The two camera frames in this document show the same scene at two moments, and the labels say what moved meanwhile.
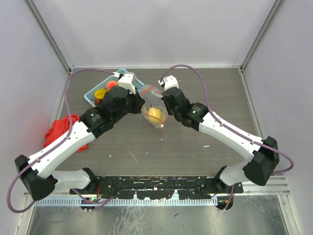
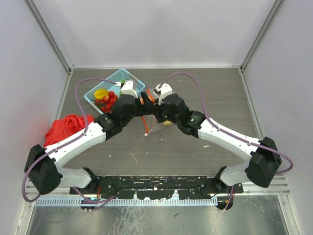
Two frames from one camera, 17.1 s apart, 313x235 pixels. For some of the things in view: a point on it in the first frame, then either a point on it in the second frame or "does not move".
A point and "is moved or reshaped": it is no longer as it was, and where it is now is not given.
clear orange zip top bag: [156, 112] is moved or reshaped
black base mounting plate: [160, 187] does not move
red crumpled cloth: [59, 127] does not move
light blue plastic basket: [90, 97] does not move
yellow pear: [154, 115] is moved or reshaped
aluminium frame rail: [254, 186] does not move
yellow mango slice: [100, 93] does not move
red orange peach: [111, 83] → [149, 94]
